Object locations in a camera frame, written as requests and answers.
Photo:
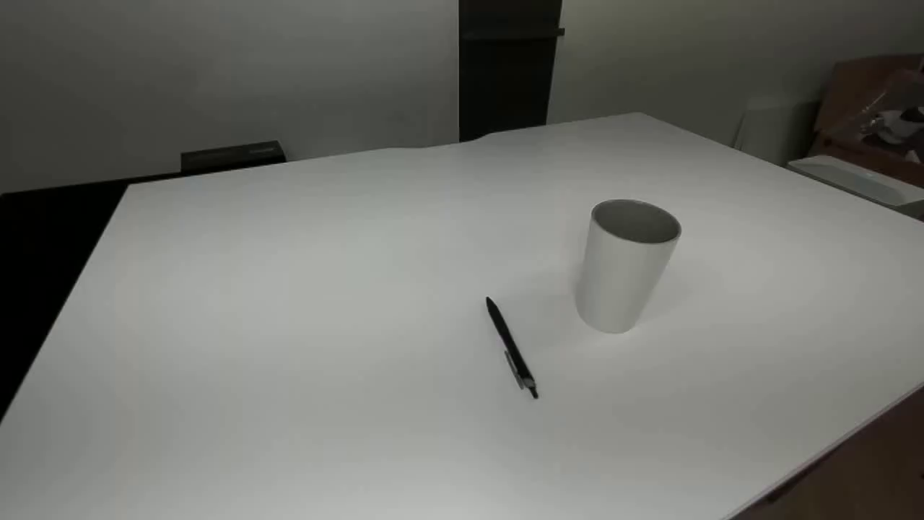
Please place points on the black pen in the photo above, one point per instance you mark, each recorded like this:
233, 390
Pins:
510, 345

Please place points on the grey mug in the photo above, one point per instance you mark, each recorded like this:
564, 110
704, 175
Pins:
623, 290

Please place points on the dark door panel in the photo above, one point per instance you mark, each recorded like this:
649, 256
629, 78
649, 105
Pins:
510, 66

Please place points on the white bin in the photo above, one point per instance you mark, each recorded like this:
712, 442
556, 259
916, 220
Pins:
774, 130

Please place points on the brown cardboard box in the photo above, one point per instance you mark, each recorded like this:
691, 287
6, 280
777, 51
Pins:
855, 81

